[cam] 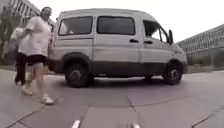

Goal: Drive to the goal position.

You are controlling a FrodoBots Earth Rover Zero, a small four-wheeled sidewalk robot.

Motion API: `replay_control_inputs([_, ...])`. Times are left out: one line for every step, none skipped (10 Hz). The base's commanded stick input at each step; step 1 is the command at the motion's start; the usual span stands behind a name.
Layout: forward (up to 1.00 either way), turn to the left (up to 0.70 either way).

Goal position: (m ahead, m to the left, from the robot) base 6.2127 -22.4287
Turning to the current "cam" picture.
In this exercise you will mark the silver van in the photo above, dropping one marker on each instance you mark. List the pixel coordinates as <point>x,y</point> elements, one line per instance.
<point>116,46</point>

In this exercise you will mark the grey paved plaza ground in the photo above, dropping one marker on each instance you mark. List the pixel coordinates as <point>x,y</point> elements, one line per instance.
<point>133,106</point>

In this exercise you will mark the robot's own part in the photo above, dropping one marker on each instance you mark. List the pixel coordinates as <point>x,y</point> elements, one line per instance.
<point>136,126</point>
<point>76,124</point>

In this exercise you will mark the person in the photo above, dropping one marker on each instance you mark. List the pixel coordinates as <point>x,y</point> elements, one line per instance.
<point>20,50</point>
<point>38,40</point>

